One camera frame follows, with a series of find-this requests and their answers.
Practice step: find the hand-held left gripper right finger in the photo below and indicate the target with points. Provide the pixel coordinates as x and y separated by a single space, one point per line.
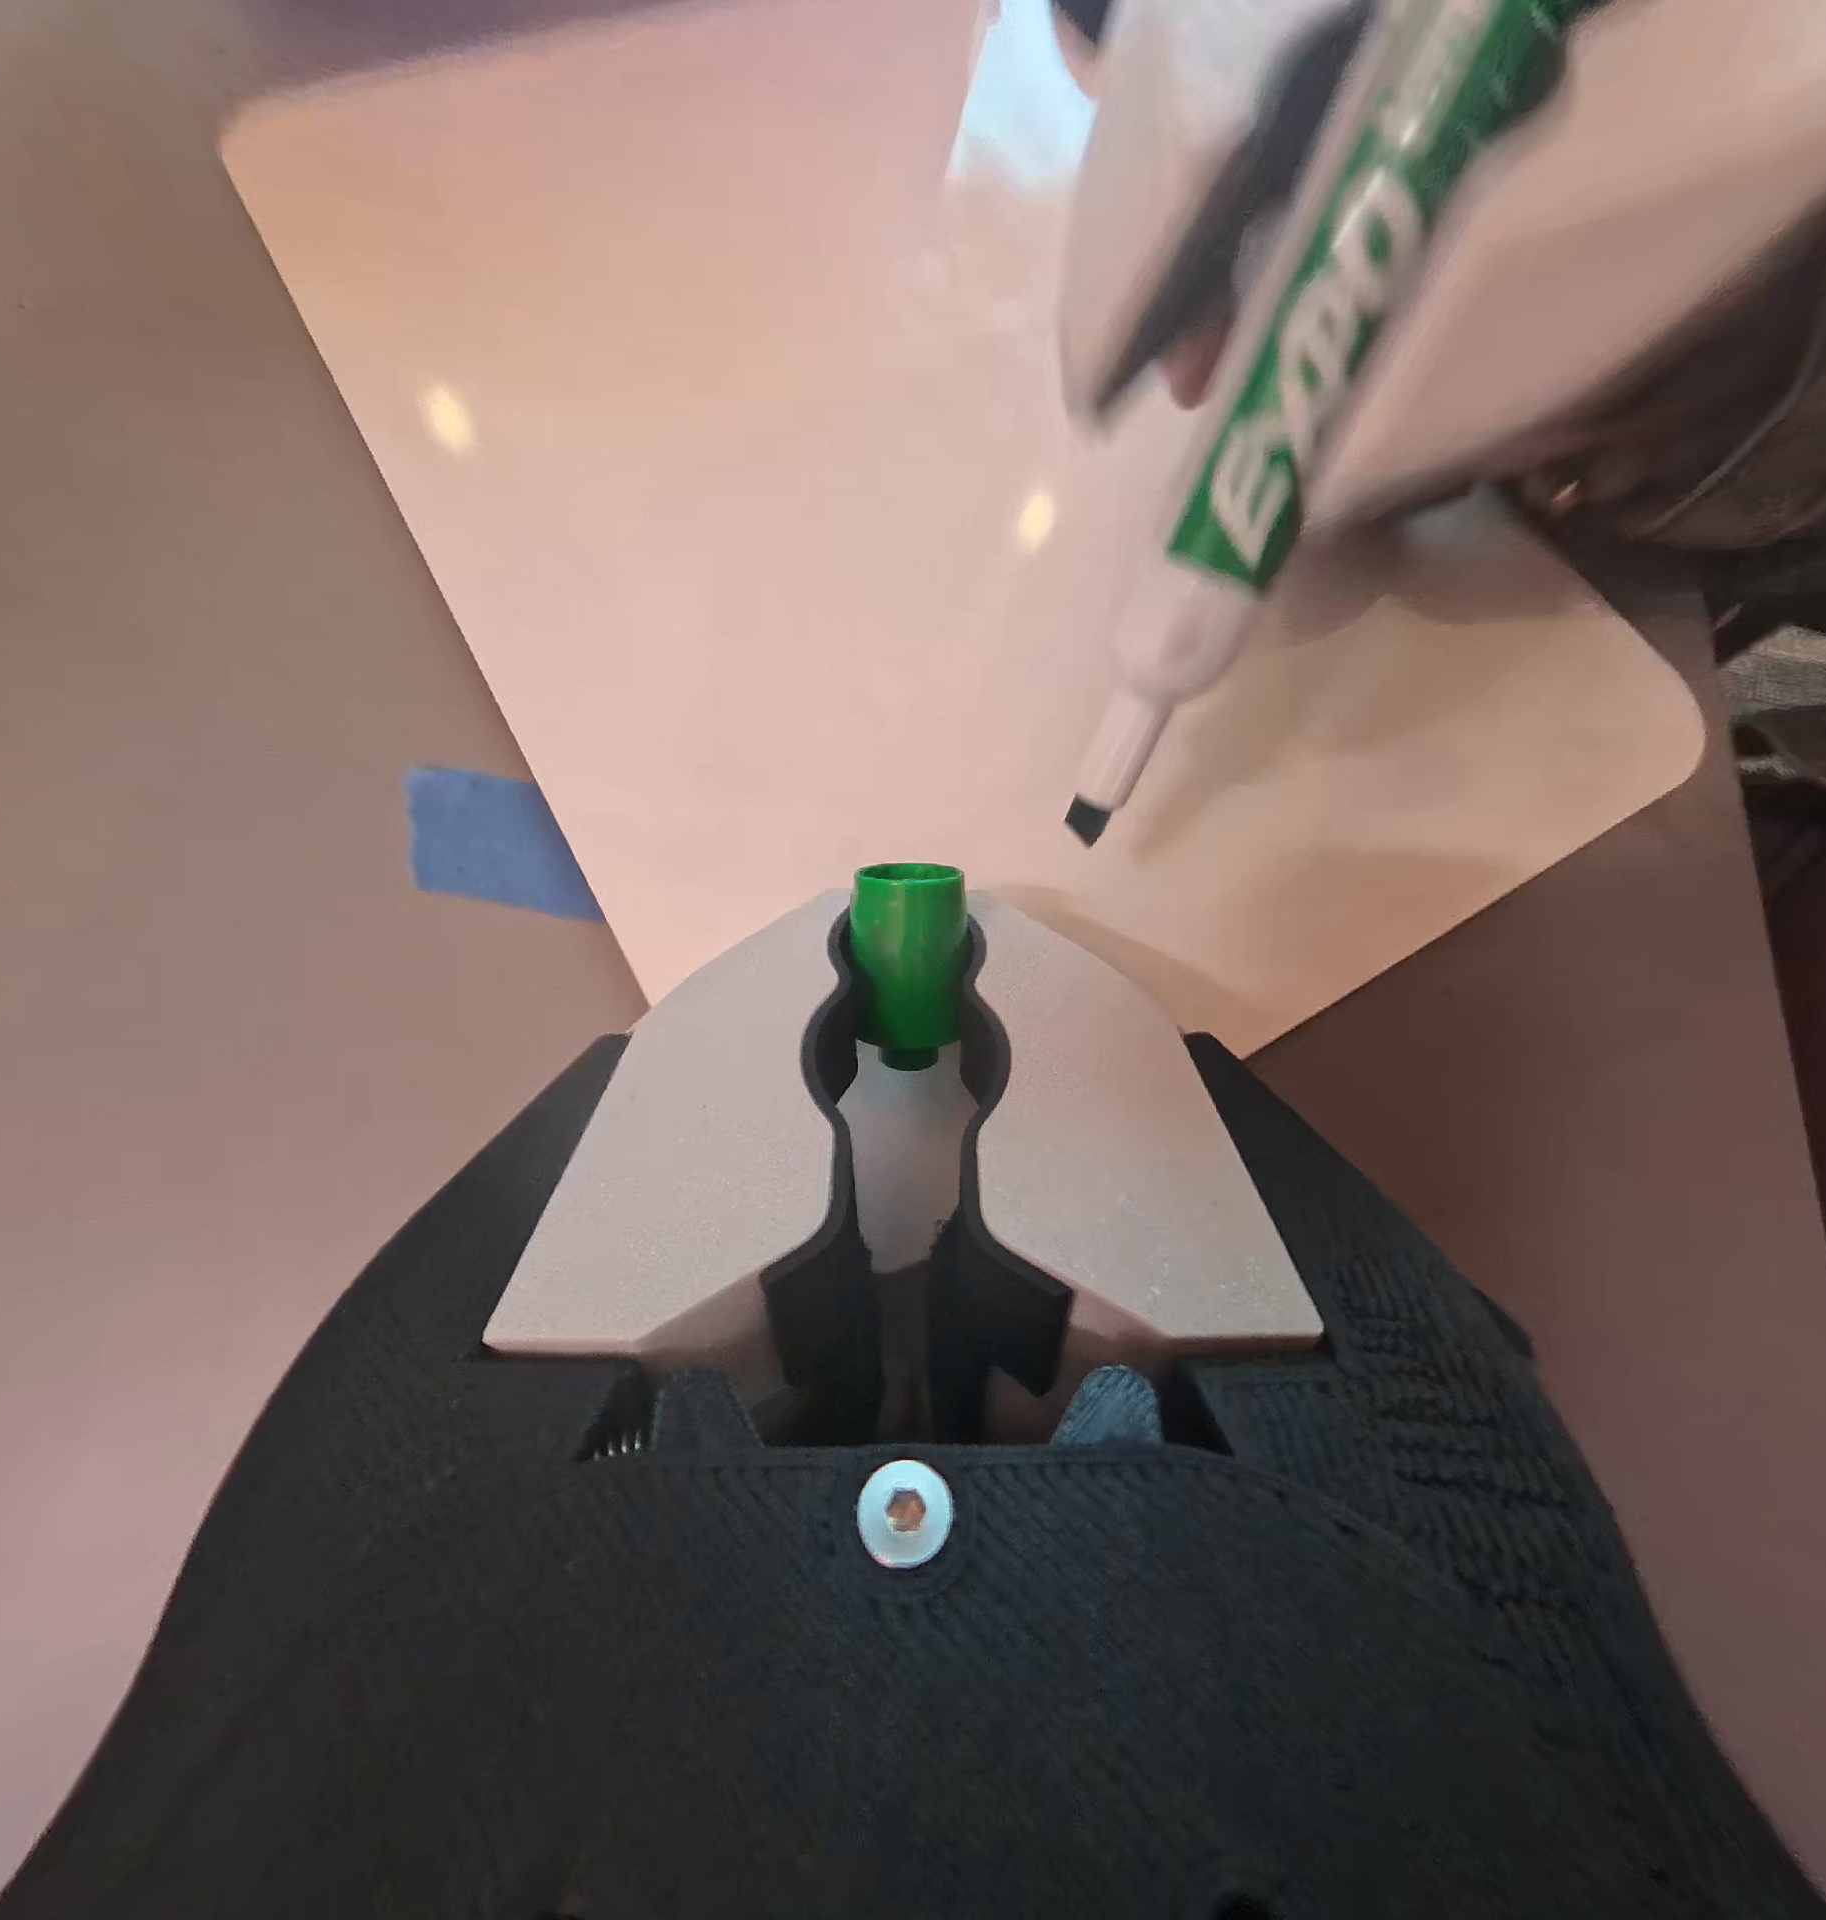
1120 1170

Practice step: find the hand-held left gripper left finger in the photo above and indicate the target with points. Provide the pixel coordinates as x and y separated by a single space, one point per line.
672 1170

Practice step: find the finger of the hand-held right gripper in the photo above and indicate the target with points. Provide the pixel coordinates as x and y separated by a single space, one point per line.
1571 255
1154 225

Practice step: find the green dry-erase marker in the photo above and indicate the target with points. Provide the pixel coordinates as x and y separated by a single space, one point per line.
1309 361

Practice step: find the green marker cap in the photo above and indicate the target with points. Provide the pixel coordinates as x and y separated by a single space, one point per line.
907 962

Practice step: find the white whiteboard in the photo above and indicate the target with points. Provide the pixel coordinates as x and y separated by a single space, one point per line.
703 451

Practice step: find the person's right hand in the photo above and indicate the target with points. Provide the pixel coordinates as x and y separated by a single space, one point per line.
1753 435

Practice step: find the blue tape strip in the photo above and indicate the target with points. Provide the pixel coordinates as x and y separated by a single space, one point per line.
492 843

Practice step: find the grey cloth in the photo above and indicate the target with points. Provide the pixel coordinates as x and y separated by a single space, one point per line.
1806 705

